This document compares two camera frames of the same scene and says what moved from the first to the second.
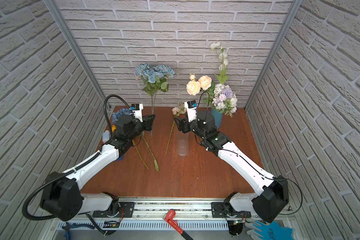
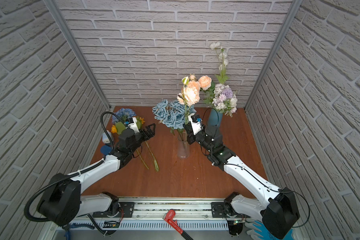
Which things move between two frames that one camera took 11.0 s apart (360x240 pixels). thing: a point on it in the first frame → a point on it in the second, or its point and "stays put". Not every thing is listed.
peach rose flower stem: (204, 84) stays put
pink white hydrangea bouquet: (225, 100) stays put
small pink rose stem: (180, 109) → (190, 95)
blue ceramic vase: (218, 116) stays put
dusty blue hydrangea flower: (155, 78) → (174, 114)
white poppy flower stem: (223, 60) stays put
